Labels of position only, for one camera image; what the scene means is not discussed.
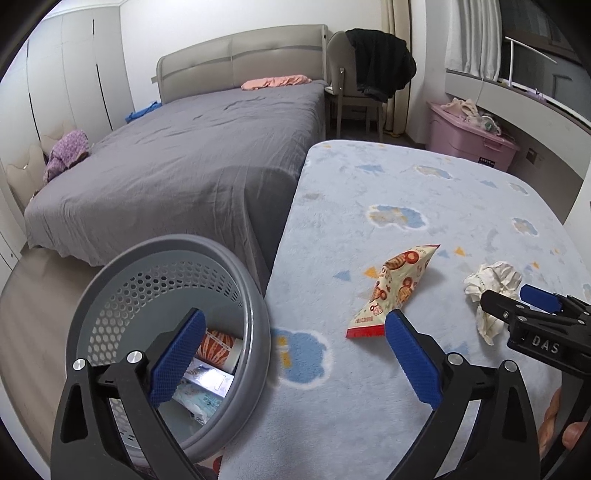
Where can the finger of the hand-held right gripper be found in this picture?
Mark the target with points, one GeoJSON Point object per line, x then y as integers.
{"type": "Point", "coordinates": [540, 296]}
{"type": "Point", "coordinates": [501, 304]}

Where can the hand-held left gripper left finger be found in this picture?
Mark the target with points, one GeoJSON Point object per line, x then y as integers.
{"type": "Point", "coordinates": [178, 357]}

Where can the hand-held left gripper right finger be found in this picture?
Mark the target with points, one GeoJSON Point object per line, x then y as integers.
{"type": "Point", "coordinates": [411, 360]}

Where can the beige paper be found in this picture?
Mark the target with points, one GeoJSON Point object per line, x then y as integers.
{"type": "Point", "coordinates": [491, 281]}

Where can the white blue packets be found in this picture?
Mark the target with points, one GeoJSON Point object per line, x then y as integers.
{"type": "Point", "coordinates": [207, 379]}

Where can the light blue mask packet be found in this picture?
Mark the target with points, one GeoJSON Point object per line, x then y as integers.
{"type": "Point", "coordinates": [196, 401]}

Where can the orange patterned snack packet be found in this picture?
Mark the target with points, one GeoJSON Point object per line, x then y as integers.
{"type": "Point", "coordinates": [397, 286]}

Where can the grey perforated basket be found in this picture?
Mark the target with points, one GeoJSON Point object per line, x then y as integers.
{"type": "Point", "coordinates": [115, 295]}

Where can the person's right hand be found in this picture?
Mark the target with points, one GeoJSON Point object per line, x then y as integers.
{"type": "Point", "coordinates": [575, 434]}

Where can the light blue printed blanket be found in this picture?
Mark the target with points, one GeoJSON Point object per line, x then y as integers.
{"type": "Point", "coordinates": [392, 198]}

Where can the pink storage bin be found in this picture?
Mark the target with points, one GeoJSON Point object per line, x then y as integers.
{"type": "Point", "coordinates": [466, 143]}

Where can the white window ledge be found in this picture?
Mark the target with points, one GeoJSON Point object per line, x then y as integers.
{"type": "Point", "coordinates": [554, 120]}

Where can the bed with grey sheet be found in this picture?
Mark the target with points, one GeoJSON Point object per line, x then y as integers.
{"type": "Point", "coordinates": [184, 161]}

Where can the pile of clothes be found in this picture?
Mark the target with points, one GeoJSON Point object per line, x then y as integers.
{"type": "Point", "coordinates": [466, 110]}

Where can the purple patterned cloth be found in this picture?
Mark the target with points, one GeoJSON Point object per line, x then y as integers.
{"type": "Point", "coordinates": [67, 152]}

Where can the white shaped cushion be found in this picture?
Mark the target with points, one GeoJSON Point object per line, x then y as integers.
{"type": "Point", "coordinates": [23, 175]}

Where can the blue cloth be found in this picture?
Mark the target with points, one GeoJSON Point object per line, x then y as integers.
{"type": "Point", "coordinates": [143, 112]}

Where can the white sheer curtain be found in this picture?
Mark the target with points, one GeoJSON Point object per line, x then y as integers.
{"type": "Point", "coordinates": [475, 37]}

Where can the black jacket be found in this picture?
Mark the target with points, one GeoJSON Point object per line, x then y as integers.
{"type": "Point", "coordinates": [378, 60]}

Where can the beige chair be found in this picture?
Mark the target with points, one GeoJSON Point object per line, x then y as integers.
{"type": "Point", "coordinates": [341, 69]}

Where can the pink cloth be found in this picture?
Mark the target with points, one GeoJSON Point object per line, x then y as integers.
{"type": "Point", "coordinates": [277, 82]}

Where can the beige curtain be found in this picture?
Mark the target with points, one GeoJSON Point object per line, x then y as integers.
{"type": "Point", "coordinates": [397, 27]}

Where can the white wardrobe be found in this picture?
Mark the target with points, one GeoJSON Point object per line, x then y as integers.
{"type": "Point", "coordinates": [69, 78]}

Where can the beige padded headboard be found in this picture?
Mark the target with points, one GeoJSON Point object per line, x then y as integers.
{"type": "Point", "coordinates": [240, 55]}

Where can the wall outlet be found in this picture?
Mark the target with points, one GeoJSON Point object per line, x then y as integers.
{"type": "Point", "coordinates": [532, 156]}

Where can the white metal rail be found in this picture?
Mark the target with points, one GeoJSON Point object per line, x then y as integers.
{"type": "Point", "coordinates": [531, 50]}

